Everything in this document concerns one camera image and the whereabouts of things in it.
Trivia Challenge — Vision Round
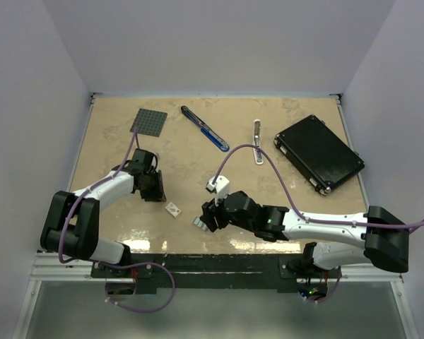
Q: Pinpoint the black ribbed case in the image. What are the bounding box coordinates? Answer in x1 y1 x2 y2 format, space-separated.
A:
273 114 365 196

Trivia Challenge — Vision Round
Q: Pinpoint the blue black stapler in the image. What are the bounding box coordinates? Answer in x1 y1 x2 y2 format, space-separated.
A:
180 105 230 152

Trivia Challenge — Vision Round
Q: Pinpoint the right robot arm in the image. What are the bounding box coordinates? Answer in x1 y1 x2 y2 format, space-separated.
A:
199 191 409 278

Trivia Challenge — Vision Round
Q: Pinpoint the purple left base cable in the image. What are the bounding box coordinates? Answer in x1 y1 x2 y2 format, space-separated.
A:
105 261 177 314

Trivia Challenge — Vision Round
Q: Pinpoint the white stapler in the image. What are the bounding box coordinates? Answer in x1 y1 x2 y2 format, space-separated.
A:
252 119 264 165

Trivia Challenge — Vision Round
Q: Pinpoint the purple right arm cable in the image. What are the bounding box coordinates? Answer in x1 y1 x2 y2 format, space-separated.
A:
213 143 424 232

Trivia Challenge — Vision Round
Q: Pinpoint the white staple box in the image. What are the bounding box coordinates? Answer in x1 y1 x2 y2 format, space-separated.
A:
165 202 182 218

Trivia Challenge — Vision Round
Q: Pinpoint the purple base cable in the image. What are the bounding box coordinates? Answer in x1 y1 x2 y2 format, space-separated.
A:
302 266 343 304
105 261 177 314

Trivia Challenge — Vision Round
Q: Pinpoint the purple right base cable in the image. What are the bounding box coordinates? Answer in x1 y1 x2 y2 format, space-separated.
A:
302 266 343 304

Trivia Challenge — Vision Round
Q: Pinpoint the grey staple tray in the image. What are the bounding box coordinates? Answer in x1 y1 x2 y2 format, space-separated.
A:
193 217 208 232

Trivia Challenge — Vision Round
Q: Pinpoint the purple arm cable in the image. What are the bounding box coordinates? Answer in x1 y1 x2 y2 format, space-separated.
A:
58 126 139 265
213 143 424 232

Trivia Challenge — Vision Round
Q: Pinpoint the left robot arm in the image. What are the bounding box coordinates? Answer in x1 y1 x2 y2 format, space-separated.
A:
40 149 166 277

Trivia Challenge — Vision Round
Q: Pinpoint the grey studded baseplate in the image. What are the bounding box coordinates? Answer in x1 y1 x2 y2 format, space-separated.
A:
130 108 167 137

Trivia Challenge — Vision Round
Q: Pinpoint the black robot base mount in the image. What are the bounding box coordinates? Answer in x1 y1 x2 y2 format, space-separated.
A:
91 254 339 299

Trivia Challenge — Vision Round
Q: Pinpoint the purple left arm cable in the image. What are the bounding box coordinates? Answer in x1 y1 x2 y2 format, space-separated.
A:
58 126 139 265

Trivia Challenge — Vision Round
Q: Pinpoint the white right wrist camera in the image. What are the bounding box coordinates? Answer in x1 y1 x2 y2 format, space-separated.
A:
206 175 230 206

